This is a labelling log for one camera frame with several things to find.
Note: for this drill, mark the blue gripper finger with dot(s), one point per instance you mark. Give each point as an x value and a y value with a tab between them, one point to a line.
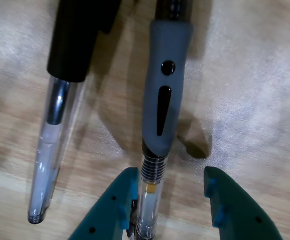
239	212
107	215

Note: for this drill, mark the grey grip clear pen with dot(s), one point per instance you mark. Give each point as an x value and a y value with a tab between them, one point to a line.
167	105

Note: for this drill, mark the black capped clear pen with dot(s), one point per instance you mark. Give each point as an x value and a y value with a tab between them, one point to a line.
70	50

